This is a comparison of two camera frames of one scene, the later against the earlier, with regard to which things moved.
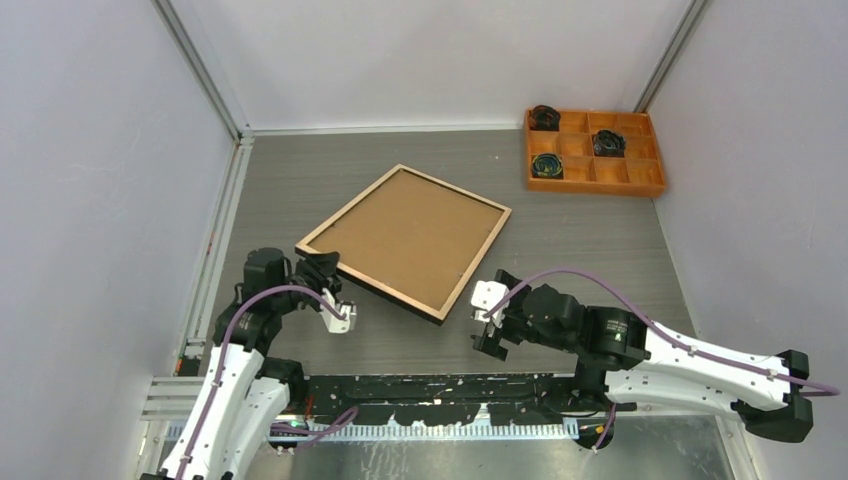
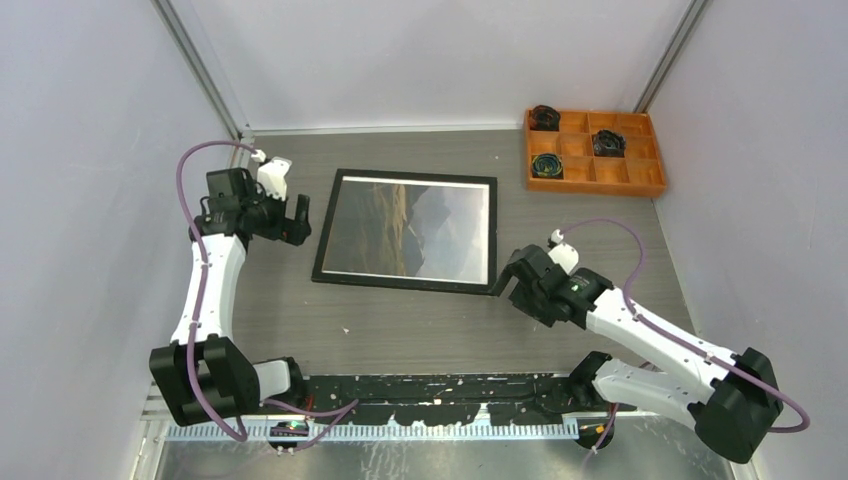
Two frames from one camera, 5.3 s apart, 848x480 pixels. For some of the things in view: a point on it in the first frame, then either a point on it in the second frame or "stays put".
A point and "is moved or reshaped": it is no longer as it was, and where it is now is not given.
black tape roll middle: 608,144 stays put
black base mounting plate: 453,399 stays put
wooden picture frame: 411,240 is moved or reshaped
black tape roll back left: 544,118 stays put
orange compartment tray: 638,173 stays put
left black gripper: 322,269 -> 292,231
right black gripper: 489,345 -> 522,302
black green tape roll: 547,165 stays put
